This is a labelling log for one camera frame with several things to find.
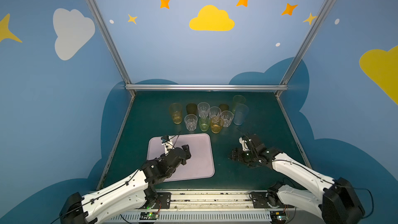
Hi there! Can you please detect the lilac plastic tray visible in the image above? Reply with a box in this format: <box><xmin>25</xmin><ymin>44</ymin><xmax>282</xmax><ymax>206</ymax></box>
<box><xmin>147</xmin><ymin>133</ymin><xmax>216</xmax><ymax>183</ymax></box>

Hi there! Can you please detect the clear faceted glass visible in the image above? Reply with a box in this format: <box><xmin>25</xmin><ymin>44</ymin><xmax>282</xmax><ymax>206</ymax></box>
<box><xmin>221</xmin><ymin>111</ymin><xmax>234</xmax><ymax>128</ymax></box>
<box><xmin>209</xmin><ymin>106</ymin><xmax>222</xmax><ymax>119</ymax></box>
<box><xmin>184</xmin><ymin>114</ymin><xmax>198</xmax><ymax>132</ymax></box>
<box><xmin>198</xmin><ymin>102</ymin><xmax>210</xmax><ymax>118</ymax></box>

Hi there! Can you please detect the green faceted glass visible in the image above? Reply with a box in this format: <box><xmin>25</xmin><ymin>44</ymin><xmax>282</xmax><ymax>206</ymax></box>
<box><xmin>199</xmin><ymin>117</ymin><xmax>210</xmax><ymax>132</ymax></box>

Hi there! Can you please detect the amber faceted glass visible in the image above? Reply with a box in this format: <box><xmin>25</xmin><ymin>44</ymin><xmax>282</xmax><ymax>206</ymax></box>
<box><xmin>210</xmin><ymin>116</ymin><xmax>224</xmax><ymax>134</ymax></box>

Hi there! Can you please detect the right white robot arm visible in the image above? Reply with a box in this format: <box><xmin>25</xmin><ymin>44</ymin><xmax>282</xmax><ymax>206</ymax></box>
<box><xmin>230</xmin><ymin>134</ymin><xmax>368</xmax><ymax>224</ymax></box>

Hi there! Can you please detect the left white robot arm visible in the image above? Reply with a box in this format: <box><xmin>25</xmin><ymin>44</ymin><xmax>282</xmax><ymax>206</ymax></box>
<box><xmin>59</xmin><ymin>145</ymin><xmax>191</xmax><ymax>224</ymax></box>

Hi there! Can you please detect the tall yellow glass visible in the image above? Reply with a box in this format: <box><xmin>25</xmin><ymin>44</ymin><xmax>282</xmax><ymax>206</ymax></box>
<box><xmin>169</xmin><ymin>103</ymin><xmax>182</xmax><ymax>124</ymax></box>

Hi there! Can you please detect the dark brown textured cup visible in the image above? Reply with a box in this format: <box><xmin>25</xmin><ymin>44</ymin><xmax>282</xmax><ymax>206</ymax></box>
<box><xmin>186</xmin><ymin>103</ymin><xmax>198</xmax><ymax>115</ymax></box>

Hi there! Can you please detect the clear faceted glass back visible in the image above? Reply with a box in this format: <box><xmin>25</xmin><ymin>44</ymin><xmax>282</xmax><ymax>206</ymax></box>
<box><xmin>198</xmin><ymin>102</ymin><xmax>210</xmax><ymax>118</ymax></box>

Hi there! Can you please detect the tall pale blue glass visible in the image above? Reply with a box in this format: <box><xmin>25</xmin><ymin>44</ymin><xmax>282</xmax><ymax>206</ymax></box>
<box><xmin>233</xmin><ymin>104</ymin><xmax>249</xmax><ymax>125</ymax></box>

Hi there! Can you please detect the left green circuit board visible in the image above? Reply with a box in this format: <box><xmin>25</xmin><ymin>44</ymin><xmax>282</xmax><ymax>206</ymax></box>
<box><xmin>139</xmin><ymin>212</ymin><xmax>159</xmax><ymax>222</ymax></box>

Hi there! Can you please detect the green circuit board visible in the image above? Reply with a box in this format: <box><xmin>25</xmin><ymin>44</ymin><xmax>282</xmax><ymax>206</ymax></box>
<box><xmin>270</xmin><ymin>212</ymin><xmax>287</xmax><ymax>224</ymax></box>
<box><xmin>139</xmin><ymin>212</ymin><xmax>159</xmax><ymax>222</ymax></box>

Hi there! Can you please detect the small dark brown cup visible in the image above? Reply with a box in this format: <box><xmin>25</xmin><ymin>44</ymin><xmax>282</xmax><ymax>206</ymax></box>
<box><xmin>218</xmin><ymin>103</ymin><xmax>229</xmax><ymax>112</ymax></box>

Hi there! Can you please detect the tall pale green glass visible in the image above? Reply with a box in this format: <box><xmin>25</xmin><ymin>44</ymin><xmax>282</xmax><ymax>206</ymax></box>
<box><xmin>232</xmin><ymin>95</ymin><xmax>246</xmax><ymax>114</ymax></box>

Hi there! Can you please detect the right green circuit board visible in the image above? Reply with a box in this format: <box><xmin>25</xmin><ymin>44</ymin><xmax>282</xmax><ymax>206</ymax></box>
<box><xmin>270</xmin><ymin>212</ymin><xmax>287</xmax><ymax>224</ymax></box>

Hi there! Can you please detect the back horizontal aluminium bar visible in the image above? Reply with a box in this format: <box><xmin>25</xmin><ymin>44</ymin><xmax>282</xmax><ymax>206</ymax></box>
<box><xmin>125</xmin><ymin>84</ymin><xmax>288</xmax><ymax>91</ymax></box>

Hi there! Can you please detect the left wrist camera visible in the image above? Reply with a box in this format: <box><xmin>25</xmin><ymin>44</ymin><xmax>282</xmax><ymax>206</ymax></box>
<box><xmin>161</xmin><ymin>135</ymin><xmax>174</xmax><ymax>155</ymax></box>

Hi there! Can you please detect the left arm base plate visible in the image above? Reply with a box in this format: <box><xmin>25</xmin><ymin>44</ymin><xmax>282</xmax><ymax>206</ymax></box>
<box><xmin>141</xmin><ymin>192</ymin><xmax>172</xmax><ymax>209</ymax></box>

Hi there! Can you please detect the aluminium front rail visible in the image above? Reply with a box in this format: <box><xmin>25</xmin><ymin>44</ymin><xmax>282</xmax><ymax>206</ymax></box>
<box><xmin>76</xmin><ymin>189</ymin><xmax>346</xmax><ymax>224</ymax></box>

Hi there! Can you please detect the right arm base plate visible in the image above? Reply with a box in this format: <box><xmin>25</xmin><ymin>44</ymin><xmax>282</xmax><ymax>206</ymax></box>
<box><xmin>249</xmin><ymin>191</ymin><xmax>294</xmax><ymax>208</ymax></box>

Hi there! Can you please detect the left aluminium frame post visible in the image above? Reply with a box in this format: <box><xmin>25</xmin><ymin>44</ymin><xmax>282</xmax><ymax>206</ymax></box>
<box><xmin>85</xmin><ymin>0</ymin><xmax>131</xmax><ymax>86</ymax></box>

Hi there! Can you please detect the aluminium frame post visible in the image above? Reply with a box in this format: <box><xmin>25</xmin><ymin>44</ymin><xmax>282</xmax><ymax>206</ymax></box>
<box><xmin>85</xmin><ymin>0</ymin><xmax>131</xmax><ymax>86</ymax></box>
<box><xmin>275</xmin><ymin>0</ymin><xmax>337</xmax><ymax>98</ymax></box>

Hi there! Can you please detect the right aluminium frame post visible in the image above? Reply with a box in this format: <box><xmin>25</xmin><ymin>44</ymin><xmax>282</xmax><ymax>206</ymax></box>
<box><xmin>275</xmin><ymin>0</ymin><xmax>337</xmax><ymax>98</ymax></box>

